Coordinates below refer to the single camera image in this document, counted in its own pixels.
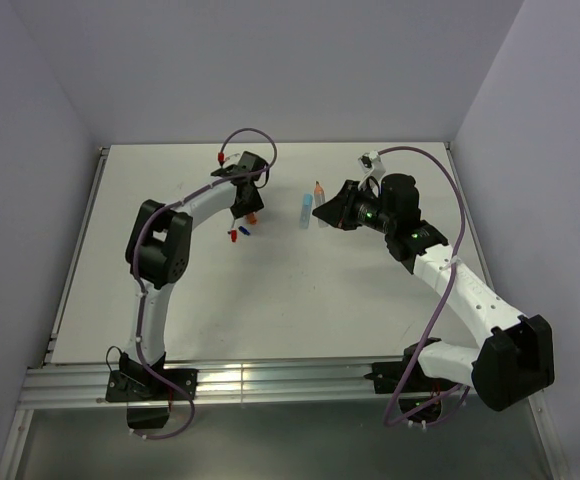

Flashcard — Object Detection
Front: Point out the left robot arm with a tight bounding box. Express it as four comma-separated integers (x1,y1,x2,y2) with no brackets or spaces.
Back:
119,151,270,399

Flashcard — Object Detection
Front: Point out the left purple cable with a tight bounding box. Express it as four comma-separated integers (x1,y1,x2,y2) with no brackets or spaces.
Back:
129,128,278,441

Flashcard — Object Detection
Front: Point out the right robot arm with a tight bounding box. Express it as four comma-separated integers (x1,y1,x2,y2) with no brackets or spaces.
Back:
313,174,555,411

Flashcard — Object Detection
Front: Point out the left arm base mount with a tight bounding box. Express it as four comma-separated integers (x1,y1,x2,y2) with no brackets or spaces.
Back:
105,370,185,430

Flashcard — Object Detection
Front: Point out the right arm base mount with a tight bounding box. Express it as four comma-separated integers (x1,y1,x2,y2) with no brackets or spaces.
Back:
364,360,462,428

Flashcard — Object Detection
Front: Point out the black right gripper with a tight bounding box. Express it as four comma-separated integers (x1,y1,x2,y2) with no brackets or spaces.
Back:
313,179,396,234

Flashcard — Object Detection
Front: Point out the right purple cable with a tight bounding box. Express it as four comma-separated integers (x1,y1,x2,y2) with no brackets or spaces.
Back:
377,146,470,429

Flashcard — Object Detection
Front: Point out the purple cable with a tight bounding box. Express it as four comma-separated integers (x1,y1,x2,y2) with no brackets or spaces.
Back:
129,128,278,441
377,146,470,429

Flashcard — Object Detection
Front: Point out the aluminium rail frame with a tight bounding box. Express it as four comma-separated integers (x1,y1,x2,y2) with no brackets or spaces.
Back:
0,142,569,479

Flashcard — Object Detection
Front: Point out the orange marker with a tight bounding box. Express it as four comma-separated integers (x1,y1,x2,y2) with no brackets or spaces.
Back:
313,181,327,228

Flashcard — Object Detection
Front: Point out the light blue marker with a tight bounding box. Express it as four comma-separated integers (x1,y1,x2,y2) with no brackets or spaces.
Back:
299,193,313,229

